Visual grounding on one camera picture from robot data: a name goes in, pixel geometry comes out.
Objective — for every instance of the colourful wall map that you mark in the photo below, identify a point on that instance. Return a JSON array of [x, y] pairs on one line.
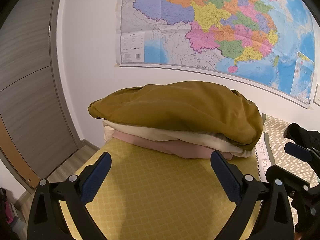
[[269, 44]]

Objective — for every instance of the patterned pillow with lettering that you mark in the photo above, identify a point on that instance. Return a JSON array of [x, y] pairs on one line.
[[270, 151]]

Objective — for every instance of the white wall switch plate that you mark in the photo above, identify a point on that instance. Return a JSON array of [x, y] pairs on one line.
[[316, 98]]

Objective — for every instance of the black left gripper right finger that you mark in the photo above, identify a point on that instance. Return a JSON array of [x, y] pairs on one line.
[[274, 219]]

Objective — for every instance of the mustard brown jacket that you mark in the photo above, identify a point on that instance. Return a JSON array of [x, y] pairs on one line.
[[188, 106]]

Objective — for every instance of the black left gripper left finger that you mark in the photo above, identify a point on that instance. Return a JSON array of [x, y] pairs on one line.
[[46, 219]]

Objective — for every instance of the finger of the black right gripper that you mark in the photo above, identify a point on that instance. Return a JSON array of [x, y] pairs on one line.
[[298, 189], [305, 144]]

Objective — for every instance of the yellow green bedsheet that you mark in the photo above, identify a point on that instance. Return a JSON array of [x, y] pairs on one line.
[[152, 195]]

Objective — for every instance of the grey wooden door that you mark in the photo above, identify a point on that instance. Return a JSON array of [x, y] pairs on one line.
[[37, 132]]

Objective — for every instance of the pink folded garment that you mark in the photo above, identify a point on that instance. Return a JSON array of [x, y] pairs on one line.
[[170, 147]]

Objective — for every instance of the cream folded garment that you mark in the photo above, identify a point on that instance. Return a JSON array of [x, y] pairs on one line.
[[175, 134]]

